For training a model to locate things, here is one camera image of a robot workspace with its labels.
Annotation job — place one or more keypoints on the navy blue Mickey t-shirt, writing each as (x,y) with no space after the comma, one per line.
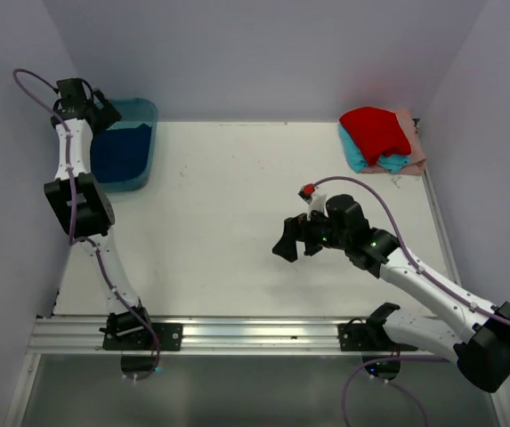
(121,155)

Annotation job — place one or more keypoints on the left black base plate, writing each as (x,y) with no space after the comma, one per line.
(169,337)

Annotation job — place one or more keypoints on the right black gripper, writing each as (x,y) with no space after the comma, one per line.
(297,228)

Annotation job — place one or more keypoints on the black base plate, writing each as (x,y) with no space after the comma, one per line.
(169,337)
(359,335)

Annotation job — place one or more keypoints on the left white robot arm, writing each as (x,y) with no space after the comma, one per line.
(86,214)

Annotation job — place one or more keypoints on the pink beige folded t-shirt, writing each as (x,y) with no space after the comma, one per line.
(417,159)

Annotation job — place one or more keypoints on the teal plastic bin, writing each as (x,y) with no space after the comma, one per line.
(134,112)

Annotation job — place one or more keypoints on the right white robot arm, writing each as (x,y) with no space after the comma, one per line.
(467,330)

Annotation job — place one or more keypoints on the aluminium mounting rail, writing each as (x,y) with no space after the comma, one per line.
(210,336)

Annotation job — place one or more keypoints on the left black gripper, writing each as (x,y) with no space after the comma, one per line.
(107,115)

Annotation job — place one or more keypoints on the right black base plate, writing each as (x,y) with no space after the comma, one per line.
(359,335)

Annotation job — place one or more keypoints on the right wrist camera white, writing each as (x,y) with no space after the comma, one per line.
(313,198)

